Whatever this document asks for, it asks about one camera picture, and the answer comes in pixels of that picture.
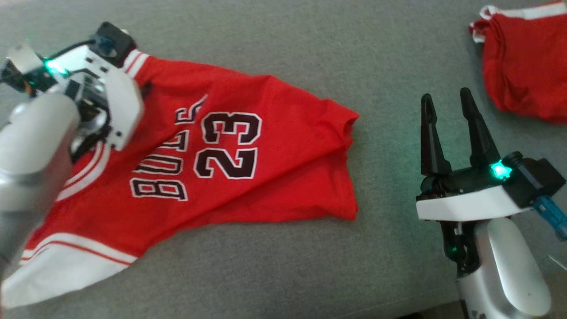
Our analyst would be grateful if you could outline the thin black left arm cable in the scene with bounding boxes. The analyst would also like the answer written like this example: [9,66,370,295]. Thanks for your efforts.
[49,38,100,60]

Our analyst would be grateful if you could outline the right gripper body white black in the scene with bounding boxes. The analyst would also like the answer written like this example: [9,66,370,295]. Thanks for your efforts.
[415,163,522,222]

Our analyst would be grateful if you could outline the red Bulls 23 jersey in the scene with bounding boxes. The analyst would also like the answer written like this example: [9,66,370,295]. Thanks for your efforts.
[0,51,360,309]

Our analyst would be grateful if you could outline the red shorts with white stripe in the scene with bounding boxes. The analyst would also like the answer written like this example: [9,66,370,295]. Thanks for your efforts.
[469,0,567,124]

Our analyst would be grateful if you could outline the grey fabric sofa seat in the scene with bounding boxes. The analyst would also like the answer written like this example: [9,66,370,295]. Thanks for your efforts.
[0,0,567,319]

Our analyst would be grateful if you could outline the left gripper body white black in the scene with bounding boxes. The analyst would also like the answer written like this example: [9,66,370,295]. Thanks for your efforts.
[43,43,145,152]

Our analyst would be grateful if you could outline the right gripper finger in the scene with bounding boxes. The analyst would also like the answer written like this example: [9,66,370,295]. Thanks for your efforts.
[459,87,501,169]
[419,93,453,176]

